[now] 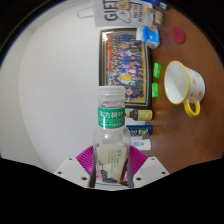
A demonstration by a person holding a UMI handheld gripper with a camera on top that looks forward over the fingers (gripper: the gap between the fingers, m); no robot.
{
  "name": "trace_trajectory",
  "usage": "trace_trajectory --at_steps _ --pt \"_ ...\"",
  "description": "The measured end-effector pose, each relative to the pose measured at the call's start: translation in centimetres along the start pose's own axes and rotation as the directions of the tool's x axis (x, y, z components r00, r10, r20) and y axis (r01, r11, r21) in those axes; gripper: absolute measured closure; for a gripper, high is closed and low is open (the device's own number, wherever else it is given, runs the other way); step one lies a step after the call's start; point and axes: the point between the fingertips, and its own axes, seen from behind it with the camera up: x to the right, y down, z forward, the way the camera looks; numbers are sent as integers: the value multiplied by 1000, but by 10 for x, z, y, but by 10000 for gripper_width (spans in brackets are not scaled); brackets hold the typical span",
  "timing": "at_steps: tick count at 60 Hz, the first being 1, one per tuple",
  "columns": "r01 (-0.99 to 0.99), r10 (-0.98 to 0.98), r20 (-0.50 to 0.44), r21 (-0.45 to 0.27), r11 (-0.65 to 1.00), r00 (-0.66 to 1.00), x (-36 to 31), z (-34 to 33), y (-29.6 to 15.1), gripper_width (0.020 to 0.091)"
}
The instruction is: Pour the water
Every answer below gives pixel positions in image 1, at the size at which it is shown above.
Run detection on brown yellow-labelled pump bottle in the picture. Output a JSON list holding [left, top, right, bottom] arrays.
[[125, 108, 154, 122]]

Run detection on white printed paper gift bag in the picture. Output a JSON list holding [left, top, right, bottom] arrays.
[[77, 0, 149, 28]]

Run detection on small printed card box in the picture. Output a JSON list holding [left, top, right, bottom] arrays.
[[153, 9, 165, 26]]

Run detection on white blue-capped tube bottle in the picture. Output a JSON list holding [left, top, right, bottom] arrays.
[[129, 138, 152, 151]]

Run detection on flat round red coaster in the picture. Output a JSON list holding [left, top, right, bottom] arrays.
[[171, 25, 187, 45]]

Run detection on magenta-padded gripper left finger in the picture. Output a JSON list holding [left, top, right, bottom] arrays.
[[53, 145, 98, 189]]

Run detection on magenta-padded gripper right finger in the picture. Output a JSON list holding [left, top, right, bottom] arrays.
[[124, 145, 170, 189]]

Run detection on white mug with yellow handle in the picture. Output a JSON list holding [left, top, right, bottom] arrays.
[[163, 60, 206, 118]]

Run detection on framed group photo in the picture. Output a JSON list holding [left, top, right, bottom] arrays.
[[98, 28, 153, 105]]

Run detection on blue tissue pack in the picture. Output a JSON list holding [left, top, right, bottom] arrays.
[[135, 25, 161, 50]]

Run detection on clear green-labelled drink bottle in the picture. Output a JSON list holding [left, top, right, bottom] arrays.
[[92, 85, 132, 186]]

